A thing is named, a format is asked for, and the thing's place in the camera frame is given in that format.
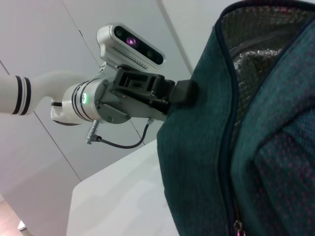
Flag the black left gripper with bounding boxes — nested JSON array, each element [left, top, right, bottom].
[[98, 64, 199, 122]]

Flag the dark teal lunch bag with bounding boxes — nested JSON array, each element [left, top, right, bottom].
[[157, 0, 315, 236]]

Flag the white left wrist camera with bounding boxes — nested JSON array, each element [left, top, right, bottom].
[[96, 24, 166, 75]]

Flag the left arm cable with plug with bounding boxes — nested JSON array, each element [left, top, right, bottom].
[[85, 118, 154, 149]]

